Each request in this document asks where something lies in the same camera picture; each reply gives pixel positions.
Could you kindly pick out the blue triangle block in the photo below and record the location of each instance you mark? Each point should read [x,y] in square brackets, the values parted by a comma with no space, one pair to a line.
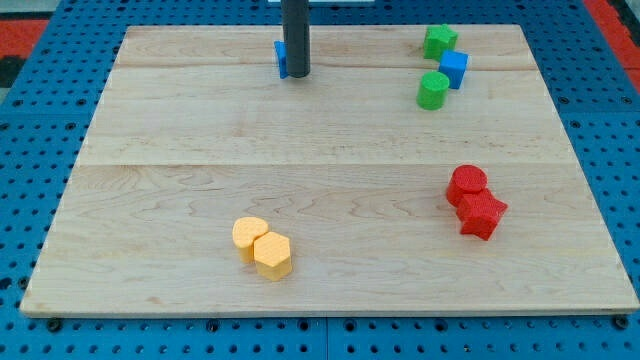
[281,58]

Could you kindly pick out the yellow hexagon block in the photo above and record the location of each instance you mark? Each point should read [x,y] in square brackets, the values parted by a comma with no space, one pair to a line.
[272,256]

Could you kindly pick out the yellow heart block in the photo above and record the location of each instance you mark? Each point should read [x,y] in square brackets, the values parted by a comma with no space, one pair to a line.
[245,231]

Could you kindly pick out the light wooden board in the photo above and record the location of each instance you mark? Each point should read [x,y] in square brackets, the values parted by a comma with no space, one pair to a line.
[195,129]

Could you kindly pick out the green cylinder block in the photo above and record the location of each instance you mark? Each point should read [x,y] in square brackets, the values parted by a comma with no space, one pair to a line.
[432,91]

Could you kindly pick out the red cylinder block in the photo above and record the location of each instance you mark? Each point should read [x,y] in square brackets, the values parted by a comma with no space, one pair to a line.
[465,179]

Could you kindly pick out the red star block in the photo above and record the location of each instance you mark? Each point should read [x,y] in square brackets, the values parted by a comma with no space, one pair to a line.
[480,214]

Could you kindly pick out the blue cube block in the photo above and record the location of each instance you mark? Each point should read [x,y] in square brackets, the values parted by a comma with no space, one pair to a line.
[454,64]

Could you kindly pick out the green star block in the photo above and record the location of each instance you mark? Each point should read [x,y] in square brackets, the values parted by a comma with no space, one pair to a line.
[438,39]

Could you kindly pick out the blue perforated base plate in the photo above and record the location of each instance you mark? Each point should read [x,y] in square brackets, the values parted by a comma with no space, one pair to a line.
[49,106]

